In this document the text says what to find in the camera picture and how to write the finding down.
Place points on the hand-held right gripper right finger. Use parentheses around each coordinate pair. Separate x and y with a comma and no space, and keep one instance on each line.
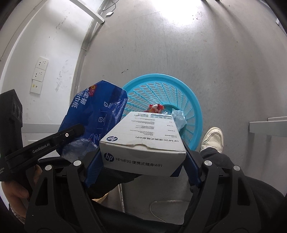
(192,165)

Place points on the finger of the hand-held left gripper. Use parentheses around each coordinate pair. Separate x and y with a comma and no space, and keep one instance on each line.
(71,132)

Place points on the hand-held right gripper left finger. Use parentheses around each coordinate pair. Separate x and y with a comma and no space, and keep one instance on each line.
(93,172)

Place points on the blue tissue pack wrapper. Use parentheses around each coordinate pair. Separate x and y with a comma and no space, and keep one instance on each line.
(94,105)

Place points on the clear plastic bag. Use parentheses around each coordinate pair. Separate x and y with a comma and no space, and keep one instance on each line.
(179,117)

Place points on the white cardboard box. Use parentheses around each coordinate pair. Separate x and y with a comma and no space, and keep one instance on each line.
(143,143)

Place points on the red and white plastic bag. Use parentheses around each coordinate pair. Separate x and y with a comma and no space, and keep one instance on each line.
(154,108)

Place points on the blue plastic mesh basket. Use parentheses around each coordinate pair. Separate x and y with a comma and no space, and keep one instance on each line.
(161,89)

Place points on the person's left hand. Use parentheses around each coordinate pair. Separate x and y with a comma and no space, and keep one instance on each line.
(13,195)

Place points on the person's right leg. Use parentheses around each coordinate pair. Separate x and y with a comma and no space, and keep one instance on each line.
(224,159)

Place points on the white sneaker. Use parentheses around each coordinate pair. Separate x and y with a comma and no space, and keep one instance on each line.
(213,139)

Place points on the white table leg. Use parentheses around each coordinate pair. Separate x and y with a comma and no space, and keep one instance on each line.
(94,13)

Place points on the small white floor device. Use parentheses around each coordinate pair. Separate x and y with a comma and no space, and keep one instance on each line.
(109,13)

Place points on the white network wall plate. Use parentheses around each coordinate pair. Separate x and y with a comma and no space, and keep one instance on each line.
(36,86)

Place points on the white wall socket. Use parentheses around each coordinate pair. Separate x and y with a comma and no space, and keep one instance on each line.
(38,74)
(42,63)

